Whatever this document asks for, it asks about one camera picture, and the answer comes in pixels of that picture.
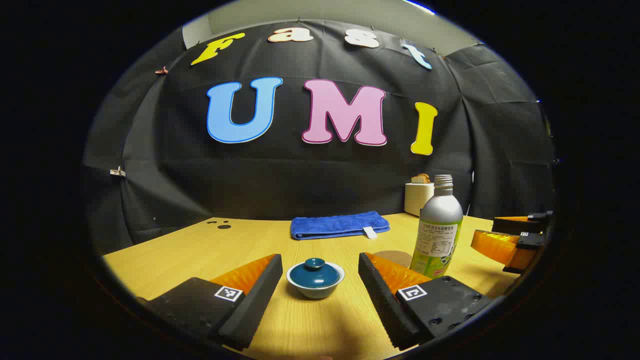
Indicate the black backdrop cloth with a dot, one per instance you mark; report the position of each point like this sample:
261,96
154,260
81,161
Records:
300,175

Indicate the silver metal clip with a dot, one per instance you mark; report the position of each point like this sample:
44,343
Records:
117,172

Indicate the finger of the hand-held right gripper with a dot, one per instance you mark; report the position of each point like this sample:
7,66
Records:
515,225
500,247

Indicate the silver green-label water bottle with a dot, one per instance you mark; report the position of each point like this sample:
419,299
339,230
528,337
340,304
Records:
440,215

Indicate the copper clip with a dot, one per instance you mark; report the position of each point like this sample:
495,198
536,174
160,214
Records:
161,71

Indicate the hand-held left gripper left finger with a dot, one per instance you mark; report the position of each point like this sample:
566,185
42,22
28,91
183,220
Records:
260,300

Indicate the folded blue towel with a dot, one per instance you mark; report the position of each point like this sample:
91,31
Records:
340,225

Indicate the white teacup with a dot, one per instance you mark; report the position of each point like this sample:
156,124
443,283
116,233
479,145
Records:
315,293

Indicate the toast slice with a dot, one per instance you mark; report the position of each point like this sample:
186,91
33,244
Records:
421,178

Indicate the dark teal teacup lid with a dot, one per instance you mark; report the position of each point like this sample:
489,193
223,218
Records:
315,277

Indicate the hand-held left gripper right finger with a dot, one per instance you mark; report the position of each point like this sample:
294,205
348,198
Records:
380,300

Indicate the round brown coaster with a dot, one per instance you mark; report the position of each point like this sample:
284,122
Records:
395,257

